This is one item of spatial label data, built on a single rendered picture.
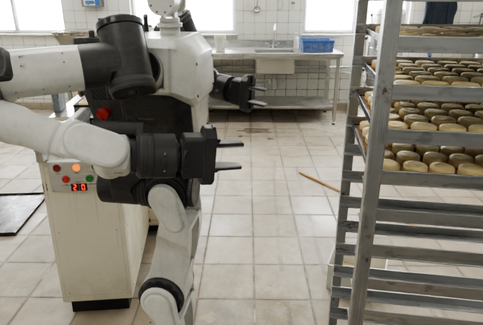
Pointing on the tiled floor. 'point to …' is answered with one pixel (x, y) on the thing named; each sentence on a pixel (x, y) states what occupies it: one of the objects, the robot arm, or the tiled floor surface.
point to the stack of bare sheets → (17, 211)
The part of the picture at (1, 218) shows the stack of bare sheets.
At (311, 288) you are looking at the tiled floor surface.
